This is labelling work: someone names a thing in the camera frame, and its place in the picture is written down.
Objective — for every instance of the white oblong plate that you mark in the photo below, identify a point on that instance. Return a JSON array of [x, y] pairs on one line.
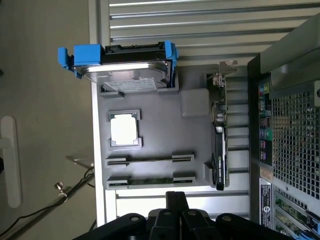
[[11, 162]]

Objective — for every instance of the metal clamp stand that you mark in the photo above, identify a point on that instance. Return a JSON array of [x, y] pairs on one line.
[[59, 186]]

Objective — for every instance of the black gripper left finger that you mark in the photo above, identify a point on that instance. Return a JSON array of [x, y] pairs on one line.
[[165, 225]]

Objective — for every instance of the silver CPU chip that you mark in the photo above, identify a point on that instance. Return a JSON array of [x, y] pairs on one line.
[[123, 130]]

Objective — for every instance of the grey open PC case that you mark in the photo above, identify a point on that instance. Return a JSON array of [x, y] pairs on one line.
[[295, 140]]

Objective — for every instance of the hard disk in blue carrier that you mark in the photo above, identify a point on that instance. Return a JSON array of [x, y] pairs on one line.
[[125, 75]]

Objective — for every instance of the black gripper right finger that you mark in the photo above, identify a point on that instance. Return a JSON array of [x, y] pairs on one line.
[[192, 225]]

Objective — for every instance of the grey parts rack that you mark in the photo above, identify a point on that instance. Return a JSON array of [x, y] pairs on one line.
[[155, 125]]

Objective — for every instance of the green graphics card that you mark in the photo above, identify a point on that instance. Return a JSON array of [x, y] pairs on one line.
[[221, 155]]

